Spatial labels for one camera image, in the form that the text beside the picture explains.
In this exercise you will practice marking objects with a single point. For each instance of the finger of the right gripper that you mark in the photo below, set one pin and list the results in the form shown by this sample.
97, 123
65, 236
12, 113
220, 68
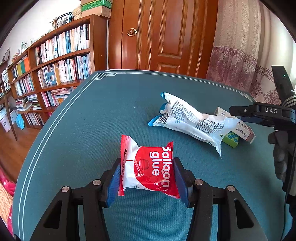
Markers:
244, 111
252, 120

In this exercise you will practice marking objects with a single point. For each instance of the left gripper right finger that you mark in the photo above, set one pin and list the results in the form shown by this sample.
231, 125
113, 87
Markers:
236, 221

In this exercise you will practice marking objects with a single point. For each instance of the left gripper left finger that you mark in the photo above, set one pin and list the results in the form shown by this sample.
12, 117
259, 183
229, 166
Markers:
60, 221

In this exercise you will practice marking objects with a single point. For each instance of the white blue medicine box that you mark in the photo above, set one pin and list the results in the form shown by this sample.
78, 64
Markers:
242, 129

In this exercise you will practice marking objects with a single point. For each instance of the green toy brick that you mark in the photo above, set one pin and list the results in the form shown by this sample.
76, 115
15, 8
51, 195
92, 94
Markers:
231, 139

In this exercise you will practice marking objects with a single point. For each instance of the white printed plastic bag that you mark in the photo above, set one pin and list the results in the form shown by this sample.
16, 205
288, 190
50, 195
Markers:
176, 114

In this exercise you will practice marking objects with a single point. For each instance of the red balloon glue packet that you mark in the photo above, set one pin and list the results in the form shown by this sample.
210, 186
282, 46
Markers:
147, 168

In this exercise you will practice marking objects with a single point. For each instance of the purple patterned curtain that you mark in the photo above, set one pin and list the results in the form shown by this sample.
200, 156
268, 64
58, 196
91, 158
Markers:
249, 40

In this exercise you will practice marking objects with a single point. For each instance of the wooden door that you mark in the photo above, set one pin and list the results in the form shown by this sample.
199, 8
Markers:
172, 36

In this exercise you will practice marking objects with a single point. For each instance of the brass door knob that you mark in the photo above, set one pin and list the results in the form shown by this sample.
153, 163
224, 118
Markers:
132, 32

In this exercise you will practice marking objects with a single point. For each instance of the small side shelf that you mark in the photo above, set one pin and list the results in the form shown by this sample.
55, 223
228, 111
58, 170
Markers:
5, 102

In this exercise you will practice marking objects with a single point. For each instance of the wooden bookshelf with books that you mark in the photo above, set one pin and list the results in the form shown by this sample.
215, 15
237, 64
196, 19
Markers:
44, 75

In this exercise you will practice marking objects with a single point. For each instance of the brown cardboard box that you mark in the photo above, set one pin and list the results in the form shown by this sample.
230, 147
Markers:
99, 11

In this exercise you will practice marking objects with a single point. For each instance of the green box on shelf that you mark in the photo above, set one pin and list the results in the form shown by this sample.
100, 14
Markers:
90, 4

